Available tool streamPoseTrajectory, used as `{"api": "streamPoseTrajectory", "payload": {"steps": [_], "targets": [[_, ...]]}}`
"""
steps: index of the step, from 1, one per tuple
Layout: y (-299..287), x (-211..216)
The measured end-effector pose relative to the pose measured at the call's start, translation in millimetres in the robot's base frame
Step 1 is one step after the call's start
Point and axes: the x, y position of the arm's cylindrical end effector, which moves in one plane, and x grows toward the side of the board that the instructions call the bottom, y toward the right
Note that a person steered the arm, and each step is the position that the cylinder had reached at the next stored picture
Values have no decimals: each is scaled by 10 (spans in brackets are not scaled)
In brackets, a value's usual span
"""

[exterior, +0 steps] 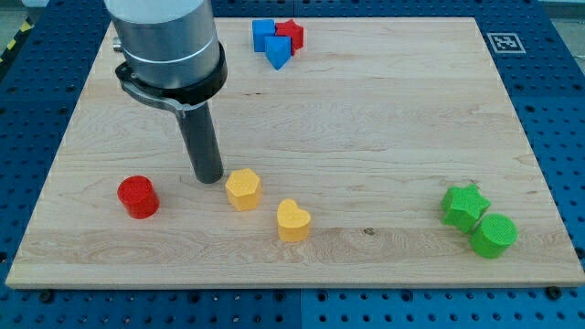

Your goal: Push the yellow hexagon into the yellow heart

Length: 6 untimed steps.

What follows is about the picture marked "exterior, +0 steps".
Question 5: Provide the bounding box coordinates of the red cylinder block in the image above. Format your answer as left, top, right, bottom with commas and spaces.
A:
117, 175, 160, 219

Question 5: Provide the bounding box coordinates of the green cylinder block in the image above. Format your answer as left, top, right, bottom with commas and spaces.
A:
470, 214, 518, 259

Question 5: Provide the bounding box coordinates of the wooden board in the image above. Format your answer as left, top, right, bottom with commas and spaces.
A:
6, 18, 584, 290

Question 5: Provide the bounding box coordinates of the yellow heart block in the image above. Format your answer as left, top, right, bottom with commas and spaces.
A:
277, 198, 312, 242

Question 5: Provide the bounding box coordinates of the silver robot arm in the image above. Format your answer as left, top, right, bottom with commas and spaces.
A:
104, 0, 227, 112

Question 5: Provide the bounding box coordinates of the red star block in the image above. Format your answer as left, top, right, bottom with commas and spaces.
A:
275, 19, 304, 56

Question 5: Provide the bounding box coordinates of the blue cube block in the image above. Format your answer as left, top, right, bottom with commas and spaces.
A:
251, 19, 276, 52

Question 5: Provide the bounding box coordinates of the white fiducial marker tag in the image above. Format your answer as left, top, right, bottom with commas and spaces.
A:
487, 32, 526, 54

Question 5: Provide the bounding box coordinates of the green star block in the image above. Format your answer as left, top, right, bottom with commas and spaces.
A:
441, 184, 492, 233

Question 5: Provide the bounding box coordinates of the yellow hexagon block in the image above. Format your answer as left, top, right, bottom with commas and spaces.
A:
225, 168, 262, 211

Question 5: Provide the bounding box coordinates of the blue triangle block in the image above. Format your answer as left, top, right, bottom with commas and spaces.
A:
264, 36, 292, 70

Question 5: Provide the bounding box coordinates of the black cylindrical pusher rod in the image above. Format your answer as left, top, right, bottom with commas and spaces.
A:
176, 102, 223, 184

